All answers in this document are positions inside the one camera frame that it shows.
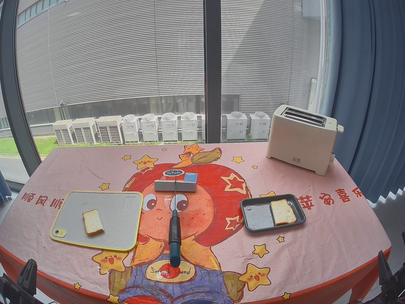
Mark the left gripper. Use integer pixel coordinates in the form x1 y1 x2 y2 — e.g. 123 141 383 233
0 259 44 304

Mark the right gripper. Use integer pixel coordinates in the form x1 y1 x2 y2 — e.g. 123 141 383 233
375 231 405 304

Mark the slice of bread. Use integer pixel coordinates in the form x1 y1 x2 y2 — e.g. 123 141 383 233
270 199 297 227
82 209 104 236

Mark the cream toaster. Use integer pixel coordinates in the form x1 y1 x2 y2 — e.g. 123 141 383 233
265 104 345 176

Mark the blue curtain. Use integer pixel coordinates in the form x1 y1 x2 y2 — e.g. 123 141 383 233
0 169 9 202
317 0 405 206

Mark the cutting board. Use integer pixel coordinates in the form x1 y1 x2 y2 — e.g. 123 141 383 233
50 191 144 252

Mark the dark grey tray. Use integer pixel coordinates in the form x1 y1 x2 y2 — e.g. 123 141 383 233
240 194 307 233

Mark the white knife rest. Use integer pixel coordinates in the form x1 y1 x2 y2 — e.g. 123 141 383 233
154 172 198 193

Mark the window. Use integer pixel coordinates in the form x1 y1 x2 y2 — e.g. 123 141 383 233
0 0 342 199

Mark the knife with blue-green handle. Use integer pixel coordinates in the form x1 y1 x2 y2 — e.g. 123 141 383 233
168 175 182 268

